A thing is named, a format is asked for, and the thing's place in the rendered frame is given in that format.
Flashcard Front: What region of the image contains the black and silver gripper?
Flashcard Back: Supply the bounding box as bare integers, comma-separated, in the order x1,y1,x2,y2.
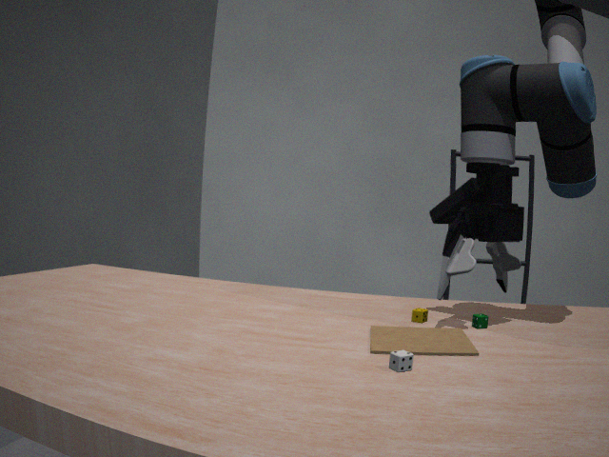
437,163,524,300

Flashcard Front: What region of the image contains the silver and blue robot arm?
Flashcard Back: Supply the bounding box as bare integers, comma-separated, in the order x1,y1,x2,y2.
429,0,609,224

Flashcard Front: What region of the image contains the green die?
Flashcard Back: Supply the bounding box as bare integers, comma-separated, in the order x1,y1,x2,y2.
472,314,488,329

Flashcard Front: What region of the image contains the yellow die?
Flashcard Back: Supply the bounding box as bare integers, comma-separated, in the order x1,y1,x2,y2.
412,308,428,323

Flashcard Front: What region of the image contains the tan flat mat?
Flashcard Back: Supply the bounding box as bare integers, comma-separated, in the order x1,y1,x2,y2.
370,326,479,356

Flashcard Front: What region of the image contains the grey die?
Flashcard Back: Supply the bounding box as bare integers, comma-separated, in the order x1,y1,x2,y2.
389,350,414,372

